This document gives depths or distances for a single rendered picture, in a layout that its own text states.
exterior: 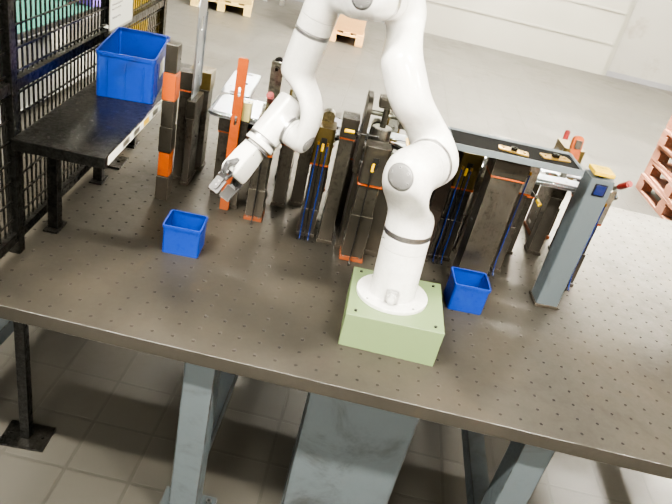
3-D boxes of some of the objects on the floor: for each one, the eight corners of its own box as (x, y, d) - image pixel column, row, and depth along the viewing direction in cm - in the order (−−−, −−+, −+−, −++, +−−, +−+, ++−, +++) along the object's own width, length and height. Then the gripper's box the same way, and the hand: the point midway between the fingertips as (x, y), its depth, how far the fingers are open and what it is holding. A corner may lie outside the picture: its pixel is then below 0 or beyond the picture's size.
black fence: (163, 242, 314) (192, -110, 238) (-80, 663, 144) (-256, -104, 67) (135, 236, 314) (155, -119, 237) (-143, 653, 143) (-395, -136, 66)
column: (374, 545, 194) (434, 385, 161) (276, 522, 193) (317, 357, 161) (379, 467, 220) (432, 316, 188) (293, 446, 220) (331, 292, 188)
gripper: (261, 142, 161) (218, 195, 161) (276, 162, 178) (237, 210, 178) (239, 125, 163) (196, 177, 162) (256, 147, 180) (218, 194, 179)
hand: (220, 192), depth 170 cm, fingers open, 8 cm apart
